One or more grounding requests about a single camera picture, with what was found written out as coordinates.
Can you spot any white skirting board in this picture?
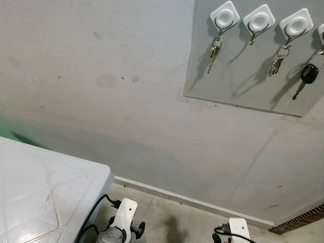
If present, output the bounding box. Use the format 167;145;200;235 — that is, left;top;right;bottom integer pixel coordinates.
112;176;277;229

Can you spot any brown brick pattern strip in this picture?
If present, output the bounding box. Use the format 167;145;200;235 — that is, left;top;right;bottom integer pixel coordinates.
268;204;324;235

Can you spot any hanging silver key bunch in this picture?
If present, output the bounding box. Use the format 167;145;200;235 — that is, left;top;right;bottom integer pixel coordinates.
268;45;292;78
207;35;224;75

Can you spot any black car key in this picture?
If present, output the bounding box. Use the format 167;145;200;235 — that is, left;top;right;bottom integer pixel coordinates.
292;48;324;101

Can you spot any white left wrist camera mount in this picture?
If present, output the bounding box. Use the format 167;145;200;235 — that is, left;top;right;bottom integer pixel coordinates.
112;197;139;232

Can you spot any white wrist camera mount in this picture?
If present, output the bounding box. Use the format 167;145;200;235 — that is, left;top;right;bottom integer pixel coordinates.
227;217;252;243
112;197;139;232

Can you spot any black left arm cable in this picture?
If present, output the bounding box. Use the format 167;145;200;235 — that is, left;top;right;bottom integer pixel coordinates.
75;194;122;243

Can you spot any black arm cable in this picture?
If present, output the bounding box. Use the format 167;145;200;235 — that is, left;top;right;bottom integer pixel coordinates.
212;226;256;243
75;194;122;243

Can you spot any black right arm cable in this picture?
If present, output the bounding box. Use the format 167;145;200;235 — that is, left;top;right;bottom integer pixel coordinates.
212;226;256;243

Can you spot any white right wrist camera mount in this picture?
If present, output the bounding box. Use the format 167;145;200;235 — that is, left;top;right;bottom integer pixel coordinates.
227;217;252;243

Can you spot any grey wall board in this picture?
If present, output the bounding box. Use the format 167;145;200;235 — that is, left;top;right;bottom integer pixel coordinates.
183;0;324;118

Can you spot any white square wall hook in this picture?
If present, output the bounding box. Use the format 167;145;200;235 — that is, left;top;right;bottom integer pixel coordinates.
210;1;241;37
279;8;315;44
242;4;277;46
317;23;324;54

